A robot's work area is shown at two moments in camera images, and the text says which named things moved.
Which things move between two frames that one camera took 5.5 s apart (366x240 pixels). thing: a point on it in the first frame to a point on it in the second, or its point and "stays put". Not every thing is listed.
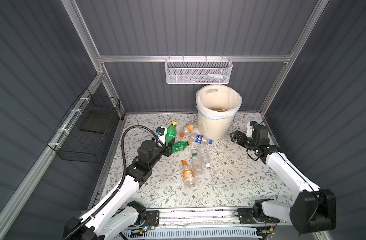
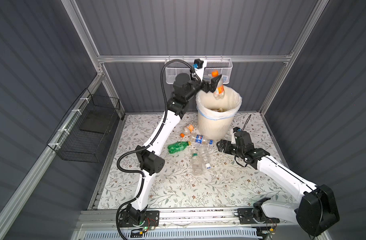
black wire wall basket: (81, 134) stays put
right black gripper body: (245, 141) to (235, 150)
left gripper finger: (171, 144) to (214, 83)
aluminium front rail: (198, 217) stays put
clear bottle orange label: (189, 179) to (219, 92)
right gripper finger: (233, 138) to (224, 145)
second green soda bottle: (179, 146) stays put
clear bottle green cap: (197, 165) stays put
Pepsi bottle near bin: (200, 139) stays put
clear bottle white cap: (206, 155) stays put
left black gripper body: (165, 151) to (204, 88)
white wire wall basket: (198, 71) stays put
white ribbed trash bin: (216, 104) stays put
